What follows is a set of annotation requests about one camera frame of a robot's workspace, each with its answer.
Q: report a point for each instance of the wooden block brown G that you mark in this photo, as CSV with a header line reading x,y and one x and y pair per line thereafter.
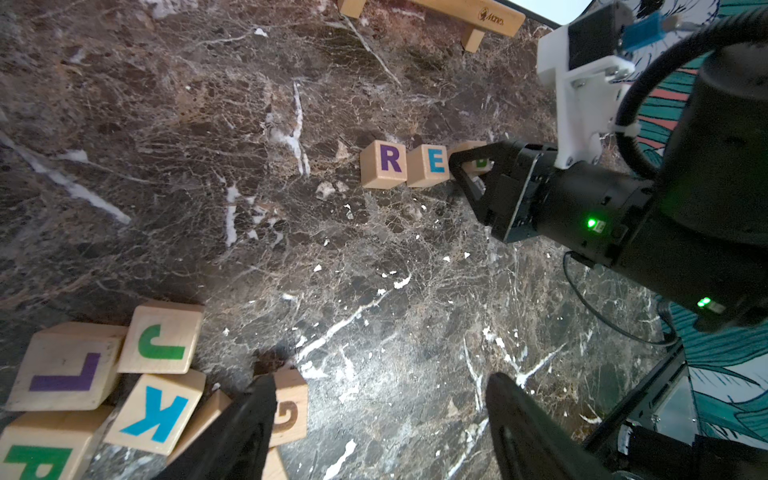
x,y
291,416

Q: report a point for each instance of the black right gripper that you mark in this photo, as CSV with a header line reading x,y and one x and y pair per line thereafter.
x,y
516,189

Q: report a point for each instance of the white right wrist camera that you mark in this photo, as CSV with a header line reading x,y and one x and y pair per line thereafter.
x,y
586,62

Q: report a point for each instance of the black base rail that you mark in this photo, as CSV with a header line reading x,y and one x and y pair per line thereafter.
x,y
656,432

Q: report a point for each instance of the wooden block orange U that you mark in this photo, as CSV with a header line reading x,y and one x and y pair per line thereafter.
x,y
212,408

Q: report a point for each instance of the wooden block blue K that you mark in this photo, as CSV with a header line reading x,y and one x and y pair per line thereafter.
x,y
156,412

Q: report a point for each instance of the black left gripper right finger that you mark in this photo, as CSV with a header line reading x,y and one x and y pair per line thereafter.
x,y
527,443

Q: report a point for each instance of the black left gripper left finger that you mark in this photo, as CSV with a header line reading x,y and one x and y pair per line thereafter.
x,y
236,444

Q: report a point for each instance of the white dry-erase board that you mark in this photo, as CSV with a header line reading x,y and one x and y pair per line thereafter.
x,y
553,13

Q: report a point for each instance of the wooden block red R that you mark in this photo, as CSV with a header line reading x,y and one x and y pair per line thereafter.
x,y
383,165

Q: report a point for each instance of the wooden block green P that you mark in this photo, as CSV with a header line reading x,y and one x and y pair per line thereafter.
x,y
52,445

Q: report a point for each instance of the wooden easel stand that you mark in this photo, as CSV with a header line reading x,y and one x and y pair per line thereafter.
x,y
465,23

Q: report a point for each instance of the wooden block purple L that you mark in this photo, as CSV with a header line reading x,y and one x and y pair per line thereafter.
x,y
68,367

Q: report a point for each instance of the wooden block letter E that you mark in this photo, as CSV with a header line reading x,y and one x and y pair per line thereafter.
x,y
427,166

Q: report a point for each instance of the wooden block green J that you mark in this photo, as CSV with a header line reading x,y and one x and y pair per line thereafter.
x,y
161,338

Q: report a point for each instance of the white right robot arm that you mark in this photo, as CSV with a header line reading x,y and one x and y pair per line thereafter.
x,y
696,233

